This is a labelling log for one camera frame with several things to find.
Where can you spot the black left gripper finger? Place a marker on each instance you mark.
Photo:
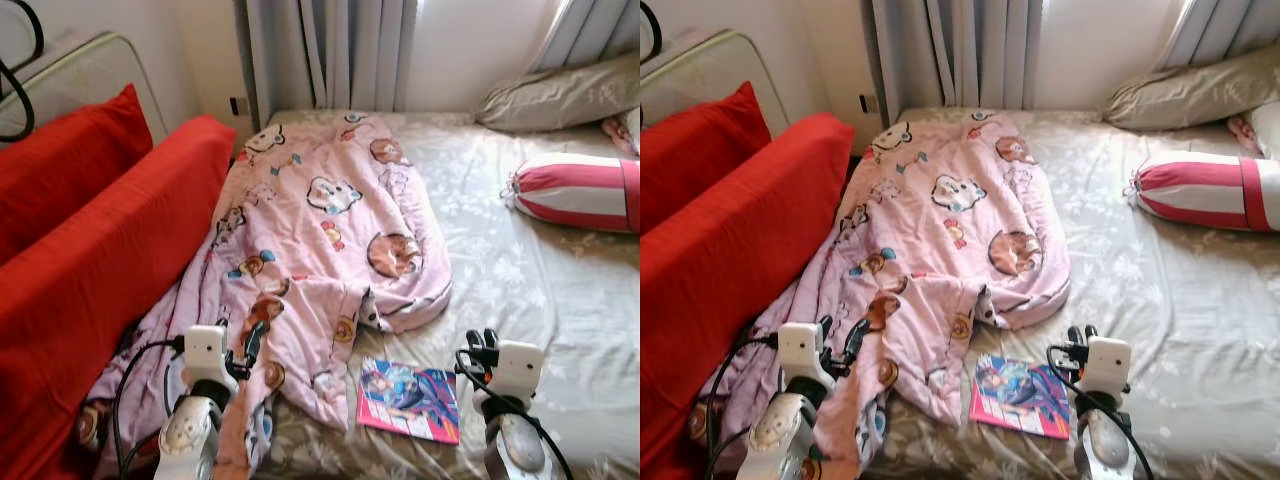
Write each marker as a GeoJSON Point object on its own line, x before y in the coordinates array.
{"type": "Point", "coordinates": [859, 338]}
{"type": "Point", "coordinates": [826, 330]}
{"type": "Point", "coordinates": [255, 340]}
{"type": "Point", "coordinates": [228, 332]}

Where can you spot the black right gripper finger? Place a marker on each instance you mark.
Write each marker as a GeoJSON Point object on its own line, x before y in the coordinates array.
{"type": "Point", "coordinates": [474, 341]}
{"type": "Point", "coordinates": [490, 339]}
{"type": "Point", "coordinates": [1073, 337]}
{"type": "Point", "coordinates": [1088, 335]}

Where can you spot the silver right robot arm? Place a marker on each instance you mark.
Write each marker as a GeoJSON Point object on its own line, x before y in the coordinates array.
{"type": "Point", "coordinates": [515, 445]}
{"type": "Point", "coordinates": [1105, 440]}

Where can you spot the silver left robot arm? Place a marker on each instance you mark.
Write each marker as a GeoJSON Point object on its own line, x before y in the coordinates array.
{"type": "Point", "coordinates": [775, 435]}
{"type": "Point", "coordinates": [190, 435]}

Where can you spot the colourful pink edged book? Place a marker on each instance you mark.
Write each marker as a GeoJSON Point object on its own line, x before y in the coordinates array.
{"type": "Point", "coordinates": [410, 400]}
{"type": "Point", "coordinates": [1020, 395]}

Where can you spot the beige floral bed sheet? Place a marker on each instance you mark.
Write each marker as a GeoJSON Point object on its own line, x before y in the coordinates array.
{"type": "Point", "coordinates": [540, 290]}
{"type": "Point", "coordinates": [1170, 300]}

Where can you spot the pink cartoon print blanket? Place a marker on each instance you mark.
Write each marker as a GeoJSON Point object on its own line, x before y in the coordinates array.
{"type": "Point", "coordinates": [930, 240]}
{"type": "Point", "coordinates": [310, 240]}

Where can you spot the red white striped bolster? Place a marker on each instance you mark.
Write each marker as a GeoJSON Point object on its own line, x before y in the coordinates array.
{"type": "Point", "coordinates": [580, 190]}
{"type": "Point", "coordinates": [1200, 190]}

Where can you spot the olive satin pillow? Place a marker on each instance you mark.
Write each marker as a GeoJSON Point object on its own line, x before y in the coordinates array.
{"type": "Point", "coordinates": [1190, 95]}
{"type": "Point", "coordinates": [560, 100]}

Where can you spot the white green quilted mattress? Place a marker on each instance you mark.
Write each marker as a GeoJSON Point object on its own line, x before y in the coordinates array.
{"type": "Point", "coordinates": [710, 70]}
{"type": "Point", "coordinates": [90, 75]}

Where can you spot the grey pleated curtain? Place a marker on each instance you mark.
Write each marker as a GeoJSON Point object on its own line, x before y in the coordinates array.
{"type": "Point", "coordinates": [950, 50]}
{"type": "Point", "coordinates": [590, 35]}
{"type": "Point", "coordinates": [1220, 30]}
{"type": "Point", "coordinates": [330, 50]}

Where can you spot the wall socket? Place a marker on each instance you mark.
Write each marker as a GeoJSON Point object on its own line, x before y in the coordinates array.
{"type": "Point", "coordinates": [239, 106]}
{"type": "Point", "coordinates": [868, 103]}

